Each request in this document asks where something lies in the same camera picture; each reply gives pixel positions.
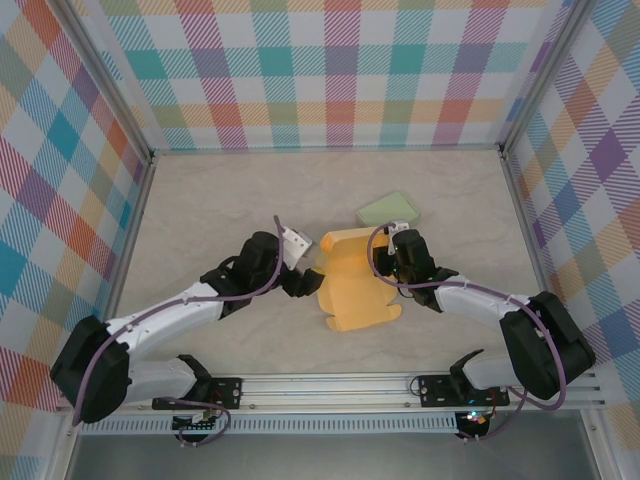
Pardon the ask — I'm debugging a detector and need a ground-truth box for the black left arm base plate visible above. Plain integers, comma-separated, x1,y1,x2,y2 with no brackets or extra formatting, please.
152,377,245,412

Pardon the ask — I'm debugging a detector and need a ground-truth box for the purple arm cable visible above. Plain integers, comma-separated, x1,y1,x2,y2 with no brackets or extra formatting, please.
367,223,569,444
72,214,290,448

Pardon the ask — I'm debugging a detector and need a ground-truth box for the slotted white cable duct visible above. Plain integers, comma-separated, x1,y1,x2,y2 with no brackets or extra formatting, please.
79,412,461,435

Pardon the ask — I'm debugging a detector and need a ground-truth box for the aluminium frame post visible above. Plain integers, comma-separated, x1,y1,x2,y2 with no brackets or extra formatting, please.
62,0,154,161
499,0,596,151

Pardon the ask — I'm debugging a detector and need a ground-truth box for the aluminium mounting rail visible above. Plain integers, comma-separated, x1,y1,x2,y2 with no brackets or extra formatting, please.
54,368,606,414

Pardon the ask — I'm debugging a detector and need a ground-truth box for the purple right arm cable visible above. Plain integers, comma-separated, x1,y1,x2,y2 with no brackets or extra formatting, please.
367,223,569,444

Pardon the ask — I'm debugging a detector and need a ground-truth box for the green paper box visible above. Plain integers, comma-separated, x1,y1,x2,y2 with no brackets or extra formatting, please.
354,189,421,229

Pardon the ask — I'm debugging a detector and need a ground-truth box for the orange cloth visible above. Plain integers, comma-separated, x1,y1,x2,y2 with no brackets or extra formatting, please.
314,225,405,332

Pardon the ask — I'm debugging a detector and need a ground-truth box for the grey metal panel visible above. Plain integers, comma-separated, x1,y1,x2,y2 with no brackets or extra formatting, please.
64,432,601,480

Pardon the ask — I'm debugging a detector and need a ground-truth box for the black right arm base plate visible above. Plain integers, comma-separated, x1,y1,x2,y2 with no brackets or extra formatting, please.
417,372,511,409

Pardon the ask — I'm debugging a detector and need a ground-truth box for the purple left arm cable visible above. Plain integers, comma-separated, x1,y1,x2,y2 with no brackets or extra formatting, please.
72,214,290,448

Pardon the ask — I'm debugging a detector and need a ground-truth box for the aluminium side rail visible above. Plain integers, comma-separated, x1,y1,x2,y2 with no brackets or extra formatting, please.
89,149,157,376
499,147,576,371

